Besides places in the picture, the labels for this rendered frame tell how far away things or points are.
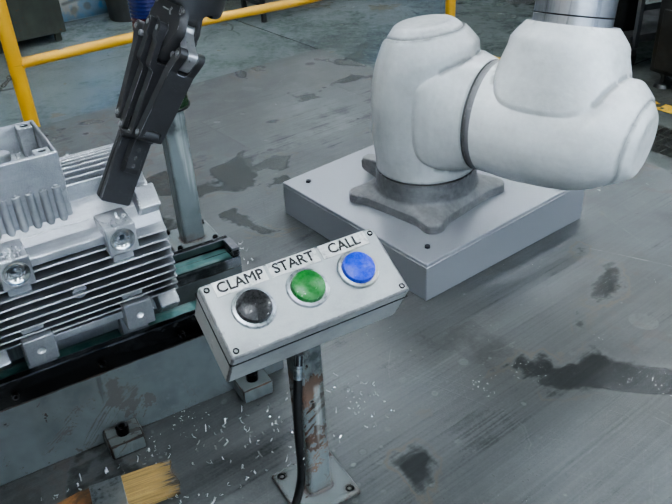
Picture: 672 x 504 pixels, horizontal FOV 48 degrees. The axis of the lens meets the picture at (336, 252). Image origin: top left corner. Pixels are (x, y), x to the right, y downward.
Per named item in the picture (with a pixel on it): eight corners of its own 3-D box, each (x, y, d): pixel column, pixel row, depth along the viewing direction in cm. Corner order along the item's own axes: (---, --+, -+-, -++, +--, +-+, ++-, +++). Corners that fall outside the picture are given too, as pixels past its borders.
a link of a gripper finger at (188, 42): (196, 11, 69) (219, 21, 65) (177, 65, 70) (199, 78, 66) (172, 1, 68) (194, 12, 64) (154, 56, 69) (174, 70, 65)
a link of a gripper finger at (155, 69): (194, 33, 70) (200, 36, 69) (156, 144, 73) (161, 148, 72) (155, 18, 68) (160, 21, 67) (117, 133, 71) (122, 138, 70)
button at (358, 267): (348, 294, 65) (353, 284, 63) (332, 266, 66) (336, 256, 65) (377, 283, 66) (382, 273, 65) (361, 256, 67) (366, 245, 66)
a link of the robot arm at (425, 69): (409, 132, 125) (406, -2, 113) (510, 154, 115) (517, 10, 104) (353, 171, 115) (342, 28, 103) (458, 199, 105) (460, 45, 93)
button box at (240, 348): (226, 385, 63) (232, 360, 58) (192, 314, 65) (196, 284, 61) (395, 315, 69) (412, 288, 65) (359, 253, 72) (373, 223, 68)
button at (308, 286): (297, 314, 63) (301, 304, 61) (282, 285, 64) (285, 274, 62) (328, 302, 64) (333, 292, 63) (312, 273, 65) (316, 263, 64)
